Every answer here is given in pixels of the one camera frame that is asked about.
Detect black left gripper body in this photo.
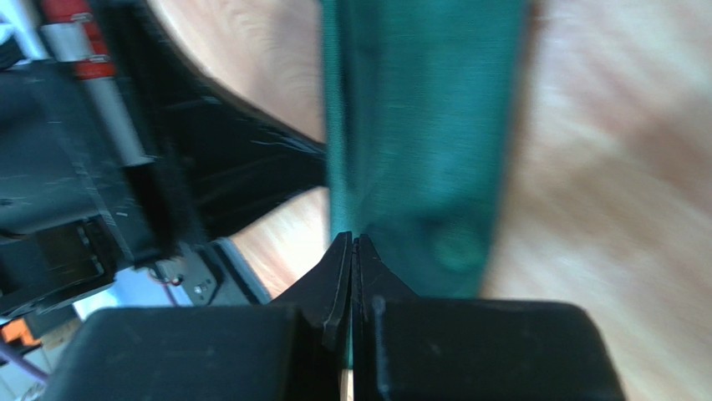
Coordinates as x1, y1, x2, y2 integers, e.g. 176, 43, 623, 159
0, 0, 162, 318

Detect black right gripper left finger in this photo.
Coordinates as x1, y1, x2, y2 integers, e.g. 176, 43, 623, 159
43, 232, 353, 400

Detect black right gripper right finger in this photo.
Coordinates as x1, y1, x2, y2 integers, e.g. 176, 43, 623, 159
352, 235, 625, 400

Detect dark green cloth napkin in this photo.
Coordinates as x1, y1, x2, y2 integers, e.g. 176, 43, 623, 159
322, 1, 529, 298

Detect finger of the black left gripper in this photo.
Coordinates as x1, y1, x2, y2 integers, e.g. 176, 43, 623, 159
91, 1, 326, 241

